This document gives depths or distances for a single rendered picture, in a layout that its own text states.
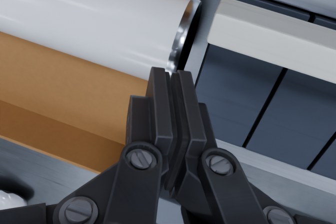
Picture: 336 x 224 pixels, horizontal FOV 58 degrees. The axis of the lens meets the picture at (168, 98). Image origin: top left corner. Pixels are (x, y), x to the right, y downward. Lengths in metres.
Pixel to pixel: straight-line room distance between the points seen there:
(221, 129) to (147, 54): 0.06
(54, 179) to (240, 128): 0.25
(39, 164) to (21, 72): 0.12
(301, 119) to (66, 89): 0.18
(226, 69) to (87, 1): 0.08
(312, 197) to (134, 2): 0.21
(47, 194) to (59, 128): 0.14
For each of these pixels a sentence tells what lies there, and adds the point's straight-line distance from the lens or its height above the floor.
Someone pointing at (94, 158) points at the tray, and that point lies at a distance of 0.27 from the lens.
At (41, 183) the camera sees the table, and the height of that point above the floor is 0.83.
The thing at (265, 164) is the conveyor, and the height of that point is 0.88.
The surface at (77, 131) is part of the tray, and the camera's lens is 0.29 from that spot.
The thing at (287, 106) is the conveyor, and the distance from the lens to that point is 0.16.
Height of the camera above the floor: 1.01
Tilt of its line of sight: 52 degrees down
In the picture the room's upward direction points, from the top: 155 degrees counter-clockwise
